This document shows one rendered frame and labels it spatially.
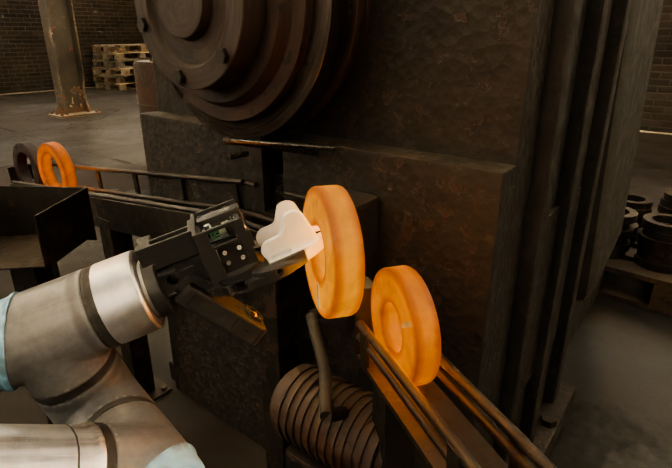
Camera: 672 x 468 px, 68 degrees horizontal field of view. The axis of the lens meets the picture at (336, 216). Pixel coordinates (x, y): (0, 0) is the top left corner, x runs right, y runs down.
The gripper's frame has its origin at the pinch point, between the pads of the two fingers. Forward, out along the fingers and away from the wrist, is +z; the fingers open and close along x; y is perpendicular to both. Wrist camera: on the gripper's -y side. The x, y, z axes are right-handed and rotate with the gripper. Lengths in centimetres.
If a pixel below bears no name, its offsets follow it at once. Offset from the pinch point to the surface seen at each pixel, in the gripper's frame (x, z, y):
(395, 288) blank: -0.8, 5.8, -9.7
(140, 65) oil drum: 335, -36, 17
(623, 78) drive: 53, 94, -14
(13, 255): 67, -59, -7
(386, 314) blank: 3.4, 4.8, -15.8
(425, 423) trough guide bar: -13.8, 1.5, -18.0
